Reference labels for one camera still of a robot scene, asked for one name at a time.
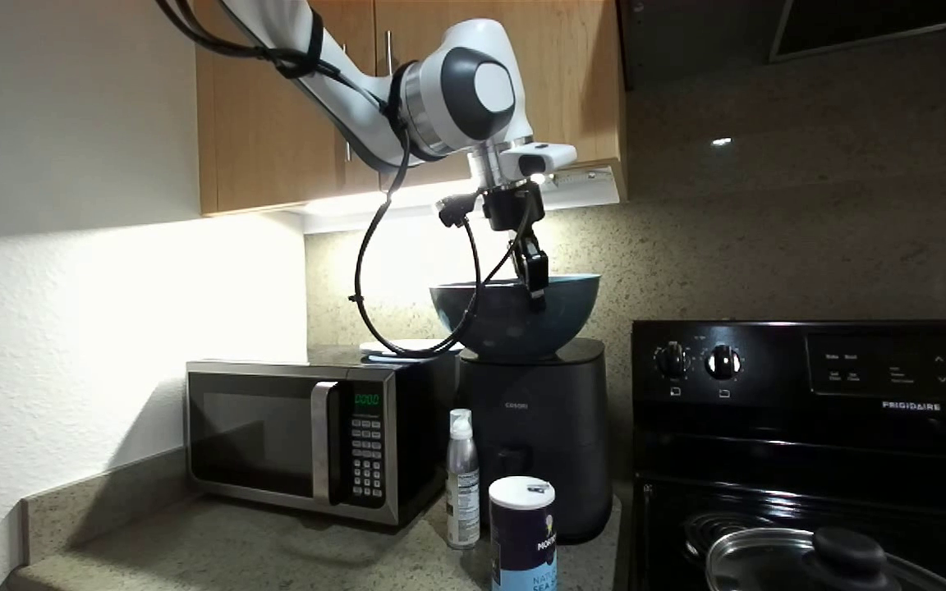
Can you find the wooden wall cabinet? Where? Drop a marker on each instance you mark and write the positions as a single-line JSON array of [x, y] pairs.
[[263, 132]]

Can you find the black electric stove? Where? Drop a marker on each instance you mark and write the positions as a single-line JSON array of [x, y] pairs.
[[823, 437]]

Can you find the black stove knob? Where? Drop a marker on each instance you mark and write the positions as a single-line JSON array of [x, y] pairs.
[[724, 362], [672, 361]]

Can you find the white spray bottle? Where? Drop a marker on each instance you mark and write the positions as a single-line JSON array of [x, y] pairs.
[[460, 480]]

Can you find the pan with glass lid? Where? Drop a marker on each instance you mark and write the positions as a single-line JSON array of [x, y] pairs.
[[823, 560]]

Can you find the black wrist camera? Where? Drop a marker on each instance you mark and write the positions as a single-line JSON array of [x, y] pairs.
[[459, 208]]

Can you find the blue canister with white lid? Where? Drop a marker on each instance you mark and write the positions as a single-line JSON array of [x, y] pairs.
[[522, 537]]

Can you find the black air fryer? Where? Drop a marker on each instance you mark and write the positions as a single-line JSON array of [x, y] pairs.
[[544, 437]]

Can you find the white plate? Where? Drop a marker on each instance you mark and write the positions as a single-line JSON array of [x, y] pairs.
[[403, 351]]

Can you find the large blue bowl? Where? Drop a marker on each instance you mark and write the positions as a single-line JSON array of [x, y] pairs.
[[516, 323]]

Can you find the dark range hood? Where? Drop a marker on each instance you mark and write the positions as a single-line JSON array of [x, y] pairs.
[[869, 20]]

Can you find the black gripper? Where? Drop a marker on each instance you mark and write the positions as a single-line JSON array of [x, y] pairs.
[[509, 204]]

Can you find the stainless steel microwave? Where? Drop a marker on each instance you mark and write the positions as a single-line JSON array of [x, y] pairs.
[[310, 437]]

